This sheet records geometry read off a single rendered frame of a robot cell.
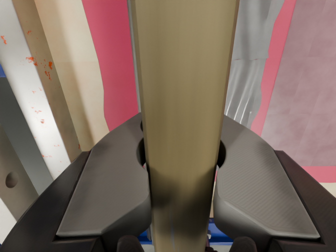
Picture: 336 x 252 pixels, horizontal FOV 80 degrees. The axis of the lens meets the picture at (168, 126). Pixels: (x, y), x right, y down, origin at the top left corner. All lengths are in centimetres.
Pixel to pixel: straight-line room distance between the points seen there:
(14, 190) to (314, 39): 41
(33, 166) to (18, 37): 178
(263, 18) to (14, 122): 170
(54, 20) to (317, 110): 34
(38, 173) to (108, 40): 184
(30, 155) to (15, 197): 158
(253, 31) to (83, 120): 24
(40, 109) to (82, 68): 7
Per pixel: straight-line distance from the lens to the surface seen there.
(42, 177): 205
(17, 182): 35
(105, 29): 26
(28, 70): 27
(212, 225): 38
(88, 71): 28
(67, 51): 28
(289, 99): 31
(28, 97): 28
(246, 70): 26
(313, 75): 31
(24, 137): 183
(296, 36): 28
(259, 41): 26
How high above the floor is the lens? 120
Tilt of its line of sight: 58 degrees down
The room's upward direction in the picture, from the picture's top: 177 degrees counter-clockwise
